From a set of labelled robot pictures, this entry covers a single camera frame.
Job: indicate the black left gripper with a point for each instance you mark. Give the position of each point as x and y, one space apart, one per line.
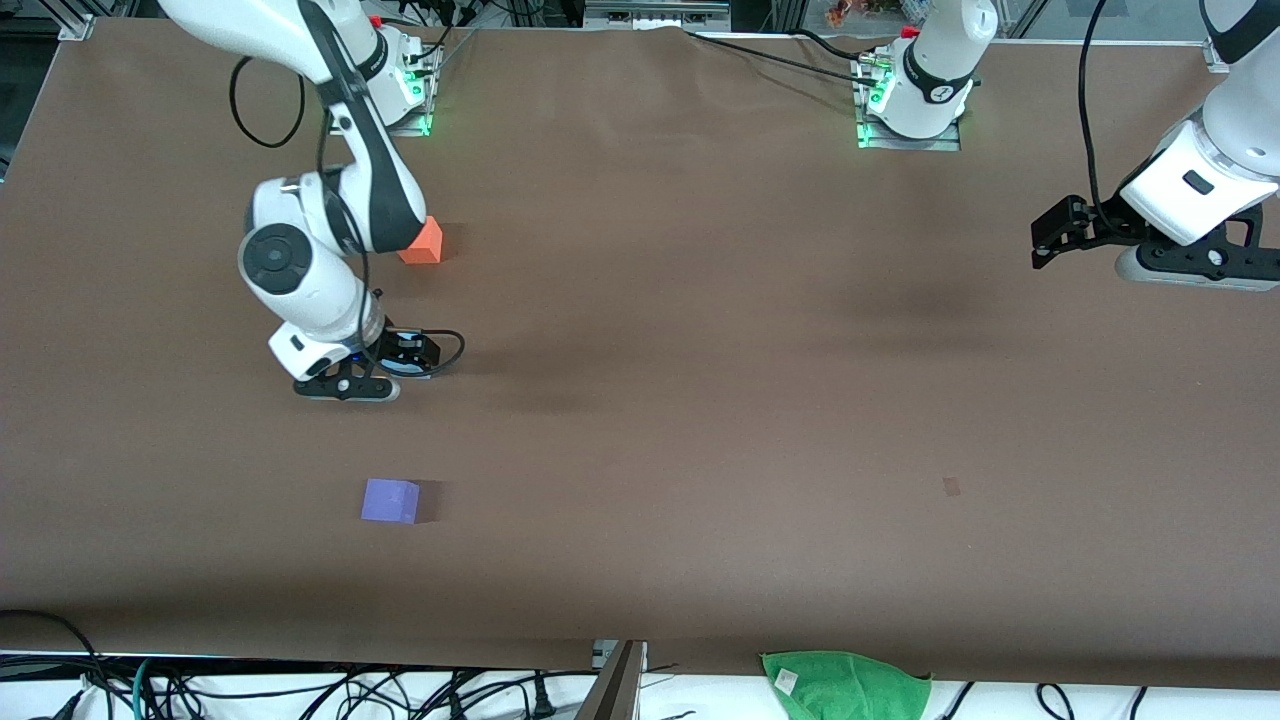
1106 229

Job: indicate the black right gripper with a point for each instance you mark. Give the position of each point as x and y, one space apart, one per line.
407 350

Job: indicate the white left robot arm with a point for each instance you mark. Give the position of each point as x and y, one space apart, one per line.
1225 160

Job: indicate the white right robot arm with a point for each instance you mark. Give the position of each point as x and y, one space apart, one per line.
310 270

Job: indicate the orange foam block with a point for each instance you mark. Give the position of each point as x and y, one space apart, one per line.
430 245

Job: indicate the purple foam block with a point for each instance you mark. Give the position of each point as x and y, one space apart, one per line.
389 501

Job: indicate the orange toy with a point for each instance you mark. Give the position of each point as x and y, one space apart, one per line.
850 10

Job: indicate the aluminium profile bar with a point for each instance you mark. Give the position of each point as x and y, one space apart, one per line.
612 695

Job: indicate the green microfibre cloth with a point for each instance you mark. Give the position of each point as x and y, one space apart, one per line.
850 690

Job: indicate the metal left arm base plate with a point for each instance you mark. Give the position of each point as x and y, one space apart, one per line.
950 143

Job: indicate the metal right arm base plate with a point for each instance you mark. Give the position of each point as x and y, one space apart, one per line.
410 125

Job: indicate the aluminium frame rail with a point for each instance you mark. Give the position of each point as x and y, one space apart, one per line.
655 14

